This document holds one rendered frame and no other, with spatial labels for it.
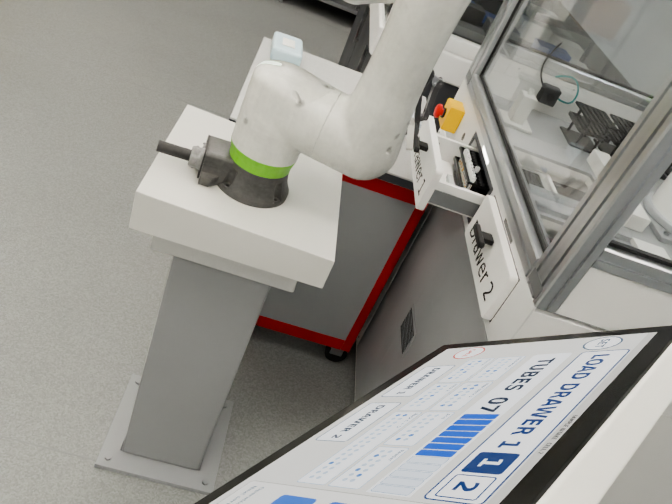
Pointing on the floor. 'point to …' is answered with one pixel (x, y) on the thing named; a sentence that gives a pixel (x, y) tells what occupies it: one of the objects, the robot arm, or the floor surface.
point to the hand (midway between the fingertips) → (410, 134)
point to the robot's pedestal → (188, 371)
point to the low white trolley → (346, 240)
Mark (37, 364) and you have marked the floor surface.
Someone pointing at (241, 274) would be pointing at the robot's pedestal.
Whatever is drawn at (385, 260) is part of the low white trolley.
